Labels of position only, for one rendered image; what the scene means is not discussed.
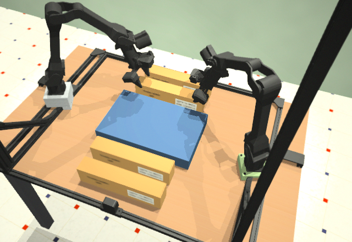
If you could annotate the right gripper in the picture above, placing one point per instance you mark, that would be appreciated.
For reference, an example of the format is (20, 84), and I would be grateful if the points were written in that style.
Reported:
(200, 95)

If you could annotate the tan cardboard box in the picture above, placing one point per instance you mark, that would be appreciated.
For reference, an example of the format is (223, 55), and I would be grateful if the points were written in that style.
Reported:
(133, 159)
(123, 182)
(172, 77)
(170, 93)

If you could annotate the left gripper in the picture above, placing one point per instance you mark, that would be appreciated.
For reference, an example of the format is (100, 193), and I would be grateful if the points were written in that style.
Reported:
(132, 77)

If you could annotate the blue raised platform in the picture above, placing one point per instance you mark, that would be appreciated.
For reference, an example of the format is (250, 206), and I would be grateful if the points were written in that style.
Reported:
(155, 126)

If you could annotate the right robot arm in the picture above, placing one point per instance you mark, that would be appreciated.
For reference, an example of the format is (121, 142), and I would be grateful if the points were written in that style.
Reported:
(256, 142)

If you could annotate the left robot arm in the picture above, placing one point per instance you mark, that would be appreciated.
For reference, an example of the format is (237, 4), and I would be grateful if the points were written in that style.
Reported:
(124, 39)

